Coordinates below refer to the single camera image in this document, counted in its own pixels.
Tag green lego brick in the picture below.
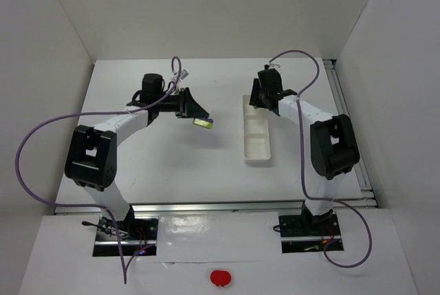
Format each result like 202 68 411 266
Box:
192 118 212 129

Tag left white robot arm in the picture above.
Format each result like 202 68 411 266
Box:
65 70 213 233

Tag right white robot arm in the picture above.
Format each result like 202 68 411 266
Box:
249 65 360 230

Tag white divided sorting tray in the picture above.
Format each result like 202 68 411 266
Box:
242 95 272 164

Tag red round button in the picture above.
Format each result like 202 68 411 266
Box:
210 270 232 287

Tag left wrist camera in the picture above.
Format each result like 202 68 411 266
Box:
175 69 189 82

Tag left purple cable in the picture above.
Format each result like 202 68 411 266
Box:
15 55 183 285

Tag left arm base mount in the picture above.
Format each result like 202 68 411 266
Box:
82 218 159 257

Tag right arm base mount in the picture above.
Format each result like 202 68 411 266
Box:
272 214 344 254

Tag aluminium rail frame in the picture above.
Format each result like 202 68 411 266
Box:
51 58 379 215

